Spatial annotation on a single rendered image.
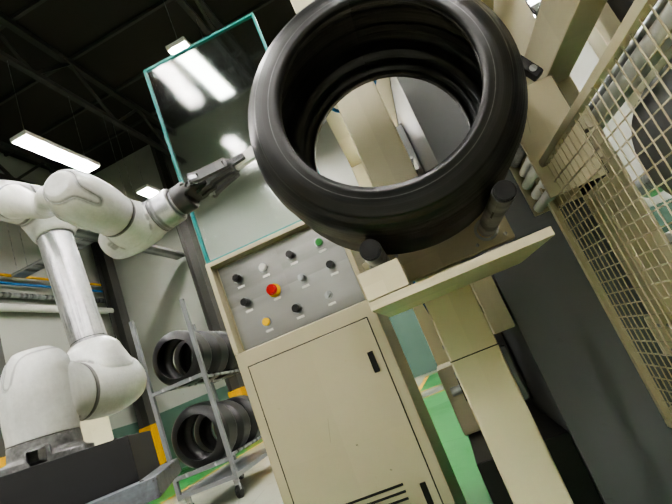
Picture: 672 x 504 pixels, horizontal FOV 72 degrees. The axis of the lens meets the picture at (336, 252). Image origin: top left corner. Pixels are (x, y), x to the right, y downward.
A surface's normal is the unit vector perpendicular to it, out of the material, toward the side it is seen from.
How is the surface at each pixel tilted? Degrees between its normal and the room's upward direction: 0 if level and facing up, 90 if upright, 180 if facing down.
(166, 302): 90
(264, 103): 86
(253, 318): 90
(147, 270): 90
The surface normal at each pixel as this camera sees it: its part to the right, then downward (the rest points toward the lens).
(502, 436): -0.22, -0.17
